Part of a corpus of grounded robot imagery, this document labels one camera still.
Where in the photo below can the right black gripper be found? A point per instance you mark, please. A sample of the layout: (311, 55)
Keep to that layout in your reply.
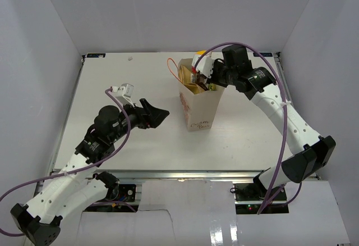
(216, 65)

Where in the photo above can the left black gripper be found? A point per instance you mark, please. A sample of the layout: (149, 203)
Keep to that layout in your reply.
(149, 115)

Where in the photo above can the yellow snack bar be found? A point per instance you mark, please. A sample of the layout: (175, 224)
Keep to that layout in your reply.
(212, 87)

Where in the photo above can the brown chocolate wrapper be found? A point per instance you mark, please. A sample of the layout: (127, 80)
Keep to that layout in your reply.
(201, 82)

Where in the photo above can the yellow chips bag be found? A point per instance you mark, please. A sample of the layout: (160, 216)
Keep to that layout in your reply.
(188, 82)

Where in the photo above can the small yellow snack packet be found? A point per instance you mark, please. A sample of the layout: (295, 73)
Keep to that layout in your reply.
(200, 53)

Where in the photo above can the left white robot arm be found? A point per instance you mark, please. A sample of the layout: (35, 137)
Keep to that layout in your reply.
(40, 218)

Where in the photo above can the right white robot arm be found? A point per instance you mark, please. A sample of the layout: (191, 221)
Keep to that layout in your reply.
(310, 150)

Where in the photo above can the cream paper bag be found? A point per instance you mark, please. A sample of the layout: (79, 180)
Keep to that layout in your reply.
(199, 109)

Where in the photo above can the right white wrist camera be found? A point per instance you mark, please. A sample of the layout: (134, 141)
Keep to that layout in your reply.
(204, 67)

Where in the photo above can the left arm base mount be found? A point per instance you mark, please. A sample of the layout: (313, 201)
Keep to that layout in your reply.
(120, 200)

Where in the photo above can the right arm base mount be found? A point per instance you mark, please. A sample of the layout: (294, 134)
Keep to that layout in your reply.
(248, 200)

